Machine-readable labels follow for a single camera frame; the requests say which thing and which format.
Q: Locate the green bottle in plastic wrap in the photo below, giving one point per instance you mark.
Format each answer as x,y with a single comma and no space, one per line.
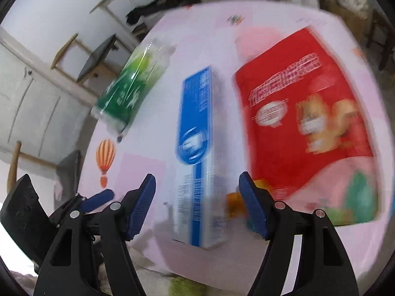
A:
123,89

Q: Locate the red snack bag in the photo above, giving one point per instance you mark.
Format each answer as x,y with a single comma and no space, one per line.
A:
293,83

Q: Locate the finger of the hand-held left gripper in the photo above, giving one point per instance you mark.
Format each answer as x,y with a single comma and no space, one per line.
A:
98,199

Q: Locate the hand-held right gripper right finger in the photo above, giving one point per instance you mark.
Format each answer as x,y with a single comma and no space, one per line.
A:
253,205

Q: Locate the orange peel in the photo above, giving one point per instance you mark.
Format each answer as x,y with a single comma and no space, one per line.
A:
236,203

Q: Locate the black cloth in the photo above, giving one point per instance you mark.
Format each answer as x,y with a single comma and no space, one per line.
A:
139,12

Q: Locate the white door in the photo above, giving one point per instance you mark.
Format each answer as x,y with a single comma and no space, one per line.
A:
31,104

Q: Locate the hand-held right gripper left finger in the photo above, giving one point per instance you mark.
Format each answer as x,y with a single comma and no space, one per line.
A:
142,205

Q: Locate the blue white toothpaste box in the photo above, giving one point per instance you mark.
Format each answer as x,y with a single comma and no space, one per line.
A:
197,129

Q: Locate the wooden chair with dark seat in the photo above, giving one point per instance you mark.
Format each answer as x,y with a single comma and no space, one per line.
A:
92,58
14,163

